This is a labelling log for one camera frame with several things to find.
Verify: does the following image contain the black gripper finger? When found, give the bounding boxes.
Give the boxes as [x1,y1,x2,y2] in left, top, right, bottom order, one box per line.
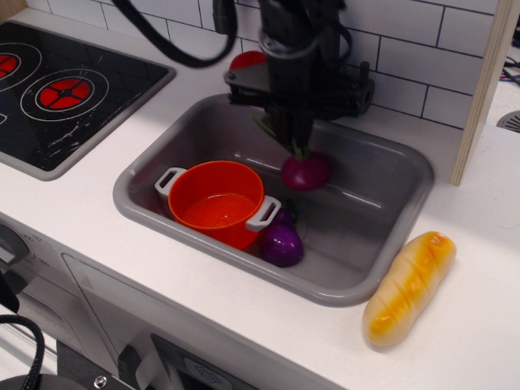
[292,110,314,157]
[265,105,294,149]

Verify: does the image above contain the light wooden side panel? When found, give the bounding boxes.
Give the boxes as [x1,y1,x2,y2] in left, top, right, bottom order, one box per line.
[449,0,519,186]

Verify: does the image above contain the black toy stove top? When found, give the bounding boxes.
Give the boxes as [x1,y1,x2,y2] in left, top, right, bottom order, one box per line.
[1,21,176,181]

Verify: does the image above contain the grey plastic sink basin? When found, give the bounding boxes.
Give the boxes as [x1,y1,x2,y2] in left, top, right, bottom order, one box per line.
[113,95,434,307]

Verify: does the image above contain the black cable lower left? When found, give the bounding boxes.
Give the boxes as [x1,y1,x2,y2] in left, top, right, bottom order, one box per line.
[0,314,46,390]

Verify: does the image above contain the purple toy eggplant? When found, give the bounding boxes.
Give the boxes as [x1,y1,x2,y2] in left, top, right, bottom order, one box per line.
[258,199,304,267]

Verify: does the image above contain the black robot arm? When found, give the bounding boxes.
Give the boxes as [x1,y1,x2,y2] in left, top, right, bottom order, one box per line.
[224,1,375,160]

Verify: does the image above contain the toy bread loaf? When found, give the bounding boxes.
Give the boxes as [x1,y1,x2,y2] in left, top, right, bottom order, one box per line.
[362,232,457,347]

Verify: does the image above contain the black braided cable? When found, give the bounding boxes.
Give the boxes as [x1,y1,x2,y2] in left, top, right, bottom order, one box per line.
[110,0,237,69]

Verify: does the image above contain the red toy tomato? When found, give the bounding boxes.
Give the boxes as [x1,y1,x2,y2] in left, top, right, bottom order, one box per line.
[229,50,267,71]

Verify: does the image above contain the grey oven knob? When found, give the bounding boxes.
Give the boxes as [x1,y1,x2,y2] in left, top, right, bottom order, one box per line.
[0,225,30,266]

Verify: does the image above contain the purple toy beet green leaves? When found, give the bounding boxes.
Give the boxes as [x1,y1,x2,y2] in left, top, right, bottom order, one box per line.
[249,114,333,192]

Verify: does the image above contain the white toy kitchen front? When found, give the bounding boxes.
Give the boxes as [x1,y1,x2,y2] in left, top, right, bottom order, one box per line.
[1,212,333,389]

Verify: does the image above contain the dark grey toy faucet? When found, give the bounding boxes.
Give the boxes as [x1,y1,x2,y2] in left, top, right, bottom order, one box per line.
[324,0,375,121]

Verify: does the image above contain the orange toy pot grey handles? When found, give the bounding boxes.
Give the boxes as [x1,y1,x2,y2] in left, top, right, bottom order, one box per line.
[154,160,281,249]

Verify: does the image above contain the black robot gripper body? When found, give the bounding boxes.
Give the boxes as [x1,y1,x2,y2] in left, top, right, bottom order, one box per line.
[223,40,369,121]

